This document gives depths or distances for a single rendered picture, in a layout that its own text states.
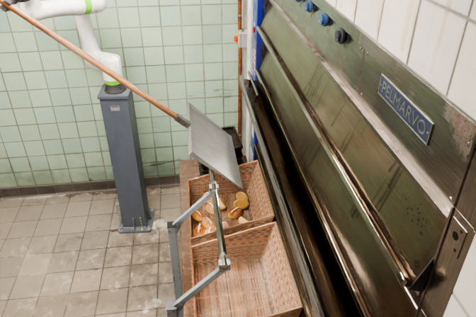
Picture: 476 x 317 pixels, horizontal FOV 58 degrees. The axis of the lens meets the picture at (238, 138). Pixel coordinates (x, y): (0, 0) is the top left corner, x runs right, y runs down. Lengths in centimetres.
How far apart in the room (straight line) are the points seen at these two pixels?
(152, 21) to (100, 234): 172
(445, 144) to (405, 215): 22
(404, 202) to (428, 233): 10
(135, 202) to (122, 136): 60
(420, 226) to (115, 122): 241
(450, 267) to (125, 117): 247
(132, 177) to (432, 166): 264
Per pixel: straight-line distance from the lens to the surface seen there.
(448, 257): 92
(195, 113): 259
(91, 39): 301
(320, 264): 141
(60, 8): 264
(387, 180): 111
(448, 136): 89
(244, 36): 307
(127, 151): 319
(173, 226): 221
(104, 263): 345
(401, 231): 104
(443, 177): 91
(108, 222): 377
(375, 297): 124
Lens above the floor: 244
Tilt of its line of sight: 31 degrees down
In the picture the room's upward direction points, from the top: straight up
